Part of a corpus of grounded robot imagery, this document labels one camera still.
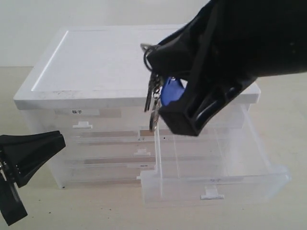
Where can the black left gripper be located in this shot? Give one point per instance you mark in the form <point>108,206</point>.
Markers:
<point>20,159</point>

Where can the clear drawer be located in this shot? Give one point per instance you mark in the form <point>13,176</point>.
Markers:
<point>225,164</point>
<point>120,173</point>
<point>128,148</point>
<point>107,122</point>

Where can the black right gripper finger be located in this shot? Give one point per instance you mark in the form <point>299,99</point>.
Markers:
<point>204,110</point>
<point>175,54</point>

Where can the clear bottom drawer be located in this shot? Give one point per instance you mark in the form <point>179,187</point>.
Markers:
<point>120,173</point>

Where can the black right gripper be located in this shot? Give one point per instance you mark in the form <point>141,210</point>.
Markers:
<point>234,42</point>

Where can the white plastic drawer cabinet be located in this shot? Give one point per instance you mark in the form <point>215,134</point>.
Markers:
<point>92,68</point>

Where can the keys with blue fob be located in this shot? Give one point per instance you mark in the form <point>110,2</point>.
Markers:
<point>160,92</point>

